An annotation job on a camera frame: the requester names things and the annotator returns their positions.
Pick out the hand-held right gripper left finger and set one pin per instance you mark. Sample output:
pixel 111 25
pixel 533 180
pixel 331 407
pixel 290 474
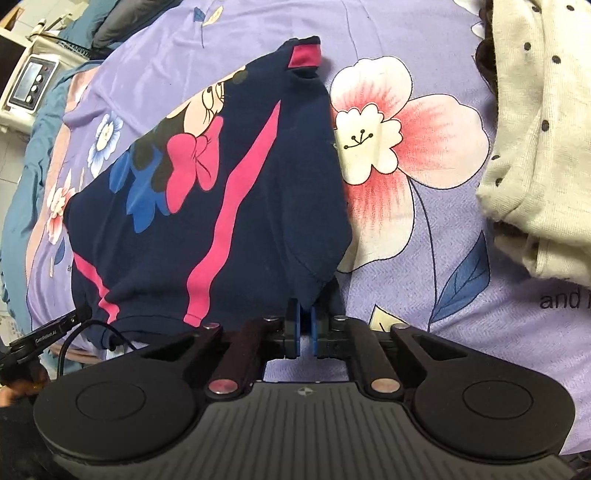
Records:
pixel 299 332

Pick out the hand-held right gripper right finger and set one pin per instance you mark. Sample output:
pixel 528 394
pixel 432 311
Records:
pixel 315 331

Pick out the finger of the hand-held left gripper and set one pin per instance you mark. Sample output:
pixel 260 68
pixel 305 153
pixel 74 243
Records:
pixel 79 316

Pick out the navy cartoon mouse sweatshirt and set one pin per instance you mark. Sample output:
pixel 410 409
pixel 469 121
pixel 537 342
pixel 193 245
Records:
pixel 258 207

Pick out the person's left hand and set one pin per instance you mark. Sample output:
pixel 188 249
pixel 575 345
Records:
pixel 18 393

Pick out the purple floral bed sheet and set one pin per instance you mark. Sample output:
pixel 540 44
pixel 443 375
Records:
pixel 415 277

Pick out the teal blanket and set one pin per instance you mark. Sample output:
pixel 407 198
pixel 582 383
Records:
pixel 18 207

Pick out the white control box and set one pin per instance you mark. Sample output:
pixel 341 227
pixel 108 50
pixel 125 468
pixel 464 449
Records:
pixel 32 81

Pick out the grey duvet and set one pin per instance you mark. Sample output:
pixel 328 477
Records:
pixel 124 25

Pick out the cream polka dot garment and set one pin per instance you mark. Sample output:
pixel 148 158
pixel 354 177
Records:
pixel 545 138

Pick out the brown cloth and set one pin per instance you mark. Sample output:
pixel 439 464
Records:
pixel 485 60

